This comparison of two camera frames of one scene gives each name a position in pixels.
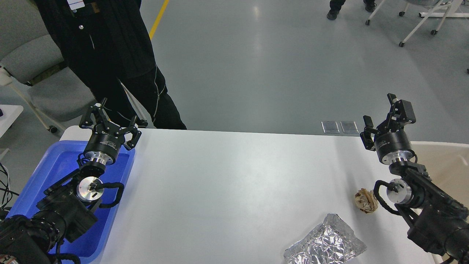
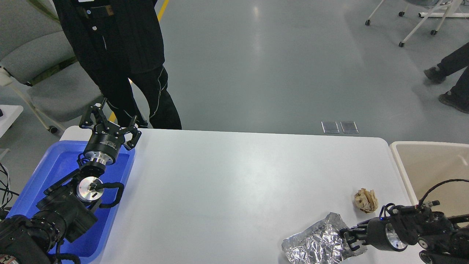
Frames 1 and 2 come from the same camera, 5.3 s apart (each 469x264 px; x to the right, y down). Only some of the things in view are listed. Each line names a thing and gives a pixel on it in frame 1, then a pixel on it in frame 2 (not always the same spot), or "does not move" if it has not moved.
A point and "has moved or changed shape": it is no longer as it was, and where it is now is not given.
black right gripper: [391, 143] -> [380, 234]
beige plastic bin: [447, 165] does not move
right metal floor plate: [349, 127] does not move
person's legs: [335, 6] -> [458, 97]
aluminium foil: [332, 241] has moved or changed shape
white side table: [8, 113] does not move
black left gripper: [107, 138] does not move
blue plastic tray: [61, 160] does not move
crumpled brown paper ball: [366, 201] does not move
